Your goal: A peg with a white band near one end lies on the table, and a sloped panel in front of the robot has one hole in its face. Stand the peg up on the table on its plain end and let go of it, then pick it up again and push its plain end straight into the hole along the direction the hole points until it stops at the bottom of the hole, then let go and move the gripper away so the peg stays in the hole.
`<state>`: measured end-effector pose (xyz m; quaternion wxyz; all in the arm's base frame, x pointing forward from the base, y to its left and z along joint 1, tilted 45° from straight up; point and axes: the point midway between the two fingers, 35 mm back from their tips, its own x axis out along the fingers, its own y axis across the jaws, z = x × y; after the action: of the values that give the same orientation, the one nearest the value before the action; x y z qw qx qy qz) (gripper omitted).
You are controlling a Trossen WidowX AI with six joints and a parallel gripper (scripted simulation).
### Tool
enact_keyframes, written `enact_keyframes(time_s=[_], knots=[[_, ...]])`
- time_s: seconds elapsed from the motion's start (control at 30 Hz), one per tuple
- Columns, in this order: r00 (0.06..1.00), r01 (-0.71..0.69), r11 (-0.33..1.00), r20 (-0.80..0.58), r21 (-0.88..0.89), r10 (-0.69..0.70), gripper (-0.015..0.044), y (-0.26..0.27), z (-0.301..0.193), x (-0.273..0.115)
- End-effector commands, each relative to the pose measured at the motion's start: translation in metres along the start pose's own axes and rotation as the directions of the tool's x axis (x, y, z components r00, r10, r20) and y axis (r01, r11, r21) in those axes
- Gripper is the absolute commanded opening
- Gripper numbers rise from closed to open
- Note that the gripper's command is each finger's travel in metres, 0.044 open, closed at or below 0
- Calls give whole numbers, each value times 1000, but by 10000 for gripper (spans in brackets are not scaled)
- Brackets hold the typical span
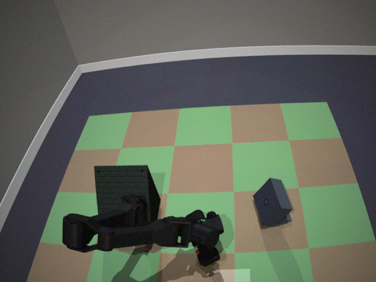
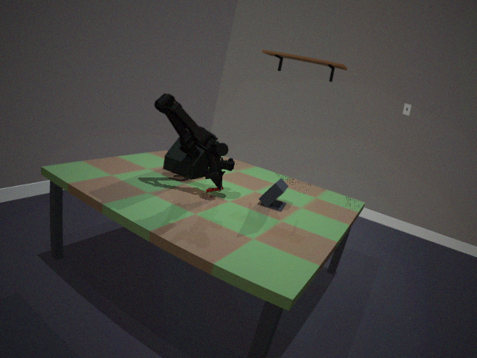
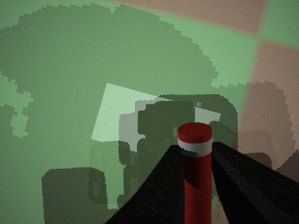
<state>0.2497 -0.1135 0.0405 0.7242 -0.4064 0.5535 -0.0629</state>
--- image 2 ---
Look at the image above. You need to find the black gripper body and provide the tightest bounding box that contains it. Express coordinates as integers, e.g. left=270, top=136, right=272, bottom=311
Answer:
left=205, top=156, right=222, bottom=179

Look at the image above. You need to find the black square panel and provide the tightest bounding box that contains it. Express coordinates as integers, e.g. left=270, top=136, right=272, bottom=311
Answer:
left=259, top=178, right=288, bottom=211

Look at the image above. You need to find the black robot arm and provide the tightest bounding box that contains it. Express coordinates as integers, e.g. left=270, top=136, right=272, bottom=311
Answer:
left=155, top=93, right=235, bottom=171

